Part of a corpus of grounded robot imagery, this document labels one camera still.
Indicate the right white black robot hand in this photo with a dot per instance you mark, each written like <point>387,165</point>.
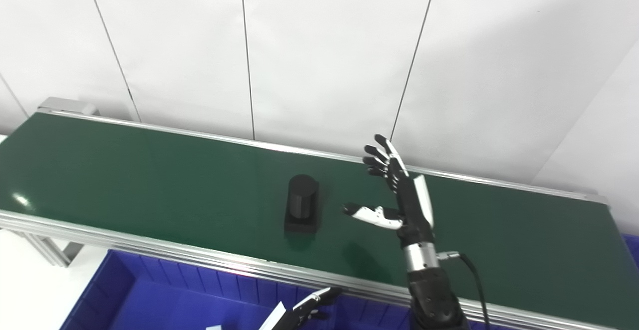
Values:
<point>412,210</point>

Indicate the green conveyor belt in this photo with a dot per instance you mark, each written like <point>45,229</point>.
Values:
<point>150,247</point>
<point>150,180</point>

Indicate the grey conveyor motor housing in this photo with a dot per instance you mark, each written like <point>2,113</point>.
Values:
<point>65,105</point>

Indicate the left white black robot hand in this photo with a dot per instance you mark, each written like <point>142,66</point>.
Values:
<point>309,306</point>

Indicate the black cylinder part square base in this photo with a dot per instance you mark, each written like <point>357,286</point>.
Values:
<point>302,200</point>

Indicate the aluminium conveyor leg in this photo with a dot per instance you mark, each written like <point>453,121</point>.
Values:
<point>74,249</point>

